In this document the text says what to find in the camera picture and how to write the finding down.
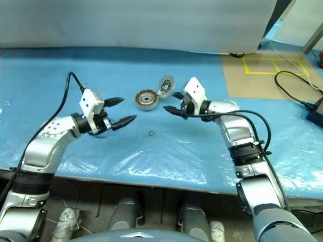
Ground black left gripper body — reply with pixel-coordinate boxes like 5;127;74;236
92;107;113;135

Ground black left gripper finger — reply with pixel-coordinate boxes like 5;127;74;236
111;115;137;132
104;97;125;108

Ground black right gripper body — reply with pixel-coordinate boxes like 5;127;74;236
180;92;197;120

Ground grey motor stator disc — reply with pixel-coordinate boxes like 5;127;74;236
157;75;176;98

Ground silver motor base copper windings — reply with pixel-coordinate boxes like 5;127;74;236
135;89;160;111

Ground blue plastic table cover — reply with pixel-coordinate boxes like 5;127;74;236
0;47;323;200

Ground brown cardboard sheet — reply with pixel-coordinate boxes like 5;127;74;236
221;51;323;100

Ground large white board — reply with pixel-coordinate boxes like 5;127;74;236
0;0;272;55

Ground yellow tape rectangle outline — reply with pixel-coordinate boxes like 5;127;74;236
242;57;311;76

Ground grey rounded leg shell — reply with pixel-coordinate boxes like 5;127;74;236
180;201;211;239
111;198;141;231

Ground grey taped robot foot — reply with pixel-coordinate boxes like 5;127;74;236
54;208;78;242

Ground grey robot chest with emblem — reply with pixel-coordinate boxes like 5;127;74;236
73;228;220;242

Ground white robot foot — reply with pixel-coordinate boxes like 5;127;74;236
209;220;225;242

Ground black power adapter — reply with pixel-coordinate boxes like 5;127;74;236
306;97;323;126

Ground white panel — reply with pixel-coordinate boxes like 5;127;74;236
274;0;323;48

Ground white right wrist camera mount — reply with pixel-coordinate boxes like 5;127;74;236
182;77;207;114

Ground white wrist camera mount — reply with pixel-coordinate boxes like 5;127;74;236
182;77;207;114
79;88;106;135

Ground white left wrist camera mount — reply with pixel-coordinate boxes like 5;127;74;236
79;88;106;135

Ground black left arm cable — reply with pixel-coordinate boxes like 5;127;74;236
0;72;86;202

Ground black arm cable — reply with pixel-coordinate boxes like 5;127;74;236
184;109;293;212
0;72;86;202

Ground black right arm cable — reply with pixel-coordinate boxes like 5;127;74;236
184;109;293;212

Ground thin white cable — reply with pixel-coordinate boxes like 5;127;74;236
267;40;323;89

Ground black power cable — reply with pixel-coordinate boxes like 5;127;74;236
275;71;323;109

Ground grey metal post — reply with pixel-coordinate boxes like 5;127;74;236
302;22;323;53

